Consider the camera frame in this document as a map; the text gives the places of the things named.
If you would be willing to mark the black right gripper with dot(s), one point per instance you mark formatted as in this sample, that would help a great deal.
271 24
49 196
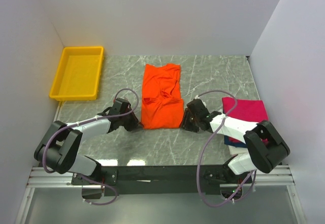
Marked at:
185 122

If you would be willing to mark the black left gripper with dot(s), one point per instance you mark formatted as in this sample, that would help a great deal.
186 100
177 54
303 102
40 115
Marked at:
134 124

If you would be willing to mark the orange t shirt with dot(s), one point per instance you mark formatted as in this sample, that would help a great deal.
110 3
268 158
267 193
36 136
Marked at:
162 104

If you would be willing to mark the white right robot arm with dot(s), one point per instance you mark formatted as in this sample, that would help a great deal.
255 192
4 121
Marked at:
266 148

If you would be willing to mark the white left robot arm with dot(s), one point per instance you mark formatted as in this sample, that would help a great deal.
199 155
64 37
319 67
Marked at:
58 149

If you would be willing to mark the navy blue folded t shirt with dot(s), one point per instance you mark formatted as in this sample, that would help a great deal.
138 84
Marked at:
234 143

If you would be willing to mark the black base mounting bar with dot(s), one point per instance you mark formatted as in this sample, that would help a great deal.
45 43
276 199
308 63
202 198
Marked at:
128 180

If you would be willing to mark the magenta folded t shirt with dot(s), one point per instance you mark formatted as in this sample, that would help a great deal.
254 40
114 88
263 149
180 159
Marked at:
247 110

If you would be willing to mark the yellow plastic tray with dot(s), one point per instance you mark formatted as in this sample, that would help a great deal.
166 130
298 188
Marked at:
78 74

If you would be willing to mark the aluminium frame rail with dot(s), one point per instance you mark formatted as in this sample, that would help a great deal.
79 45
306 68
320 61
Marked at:
38 178

